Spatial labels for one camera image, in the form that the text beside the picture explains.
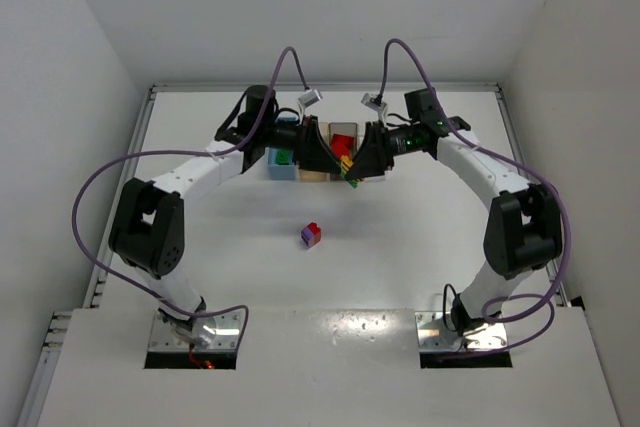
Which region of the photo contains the purple cable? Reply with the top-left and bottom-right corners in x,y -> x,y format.
72,45 -> 311,348
380,38 -> 572,358

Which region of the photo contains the red purple lego pair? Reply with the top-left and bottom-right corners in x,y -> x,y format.
300,222 -> 322,248

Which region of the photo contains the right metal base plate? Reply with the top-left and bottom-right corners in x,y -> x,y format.
415,311 -> 508,354

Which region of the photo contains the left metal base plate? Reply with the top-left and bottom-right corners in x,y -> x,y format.
148,310 -> 245,354

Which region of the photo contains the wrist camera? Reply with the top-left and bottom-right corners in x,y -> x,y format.
297,89 -> 323,109
361,93 -> 387,115

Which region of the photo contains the blue container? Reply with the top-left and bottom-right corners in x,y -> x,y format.
266,148 -> 297,181

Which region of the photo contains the green lego plate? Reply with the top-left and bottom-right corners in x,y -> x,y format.
340,170 -> 359,188

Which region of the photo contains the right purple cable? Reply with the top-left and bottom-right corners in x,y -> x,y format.
380,38 -> 572,358

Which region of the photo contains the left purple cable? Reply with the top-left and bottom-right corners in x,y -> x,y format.
72,45 -> 311,348

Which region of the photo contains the red arched lego brick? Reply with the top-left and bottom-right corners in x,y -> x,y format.
330,134 -> 355,158

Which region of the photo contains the yellow striped lego brick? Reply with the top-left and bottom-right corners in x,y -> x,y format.
341,156 -> 353,172

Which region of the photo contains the clear container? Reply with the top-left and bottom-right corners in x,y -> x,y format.
354,122 -> 391,181

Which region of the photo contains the grey translucent container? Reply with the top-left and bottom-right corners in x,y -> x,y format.
329,122 -> 358,161

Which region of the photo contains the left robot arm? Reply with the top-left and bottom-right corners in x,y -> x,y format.
109,85 -> 341,331

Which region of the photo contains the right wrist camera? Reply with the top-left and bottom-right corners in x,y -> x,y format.
361,93 -> 387,115

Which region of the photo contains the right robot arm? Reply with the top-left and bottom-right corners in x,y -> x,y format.
341,89 -> 563,334

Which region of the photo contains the metal base plate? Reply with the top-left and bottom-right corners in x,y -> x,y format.
415,311 -> 508,354
148,310 -> 245,354

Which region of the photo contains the tan translucent container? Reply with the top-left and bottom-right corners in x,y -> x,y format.
298,120 -> 331,183

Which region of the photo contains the green lego brick number three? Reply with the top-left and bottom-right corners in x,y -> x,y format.
275,149 -> 293,166

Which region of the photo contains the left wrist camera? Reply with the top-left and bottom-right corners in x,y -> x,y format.
297,89 -> 323,109

